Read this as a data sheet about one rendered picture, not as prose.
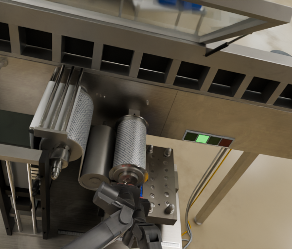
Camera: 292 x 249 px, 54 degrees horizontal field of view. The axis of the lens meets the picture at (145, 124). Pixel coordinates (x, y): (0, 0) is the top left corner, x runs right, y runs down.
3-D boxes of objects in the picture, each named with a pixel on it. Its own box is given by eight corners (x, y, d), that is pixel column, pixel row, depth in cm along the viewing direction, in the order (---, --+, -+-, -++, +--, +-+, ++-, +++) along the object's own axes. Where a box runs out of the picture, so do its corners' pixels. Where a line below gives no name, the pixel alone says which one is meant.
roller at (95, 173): (78, 188, 115) (80, 171, 107) (88, 140, 133) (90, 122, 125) (107, 192, 117) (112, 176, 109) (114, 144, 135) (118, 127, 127)
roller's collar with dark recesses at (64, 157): (48, 167, 97) (48, 155, 93) (52, 153, 101) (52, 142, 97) (67, 170, 98) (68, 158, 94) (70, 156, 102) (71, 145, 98)
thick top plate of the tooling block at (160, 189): (138, 221, 127) (141, 215, 123) (141, 150, 155) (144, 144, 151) (173, 226, 129) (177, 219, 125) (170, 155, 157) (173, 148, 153)
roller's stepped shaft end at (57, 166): (48, 180, 92) (48, 175, 90) (53, 165, 96) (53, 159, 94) (58, 182, 92) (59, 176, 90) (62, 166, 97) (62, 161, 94)
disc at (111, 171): (104, 182, 112) (114, 160, 102) (104, 181, 112) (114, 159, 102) (141, 189, 115) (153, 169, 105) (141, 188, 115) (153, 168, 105)
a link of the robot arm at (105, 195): (114, 239, 85) (129, 225, 80) (80, 220, 83) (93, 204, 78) (125, 208, 95) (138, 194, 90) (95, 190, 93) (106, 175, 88)
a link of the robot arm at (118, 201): (128, 222, 87) (139, 206, 87) (109, 210, 86) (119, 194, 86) (127, 212, 94) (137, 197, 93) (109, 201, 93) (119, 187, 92)
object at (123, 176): (142, 181, 107) (129, 188, 111) (142, 176, 108) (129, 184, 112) (127, 172, 103) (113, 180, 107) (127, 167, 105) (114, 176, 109)
